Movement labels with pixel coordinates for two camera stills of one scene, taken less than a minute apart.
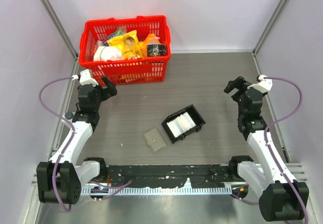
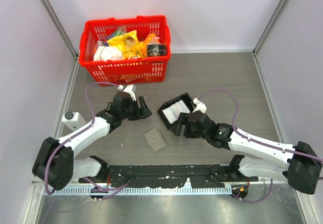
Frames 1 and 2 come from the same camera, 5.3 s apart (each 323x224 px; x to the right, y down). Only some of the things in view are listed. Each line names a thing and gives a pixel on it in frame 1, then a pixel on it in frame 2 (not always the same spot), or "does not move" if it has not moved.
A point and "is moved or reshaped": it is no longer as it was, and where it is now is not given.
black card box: x=179 y=124 is moved or reshaped
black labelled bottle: x=156 y=50 does not move
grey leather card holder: x=154 y=140 does not move
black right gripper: x=238 y=84 -> x=183 y=120
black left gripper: x=108 y=92 -> x=144 y=112
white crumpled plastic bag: x=104 y=53 does not move
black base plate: x=156 y=176 does not move
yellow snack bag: x=128 y=44 does not move
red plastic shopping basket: x=130 y=50 does not move
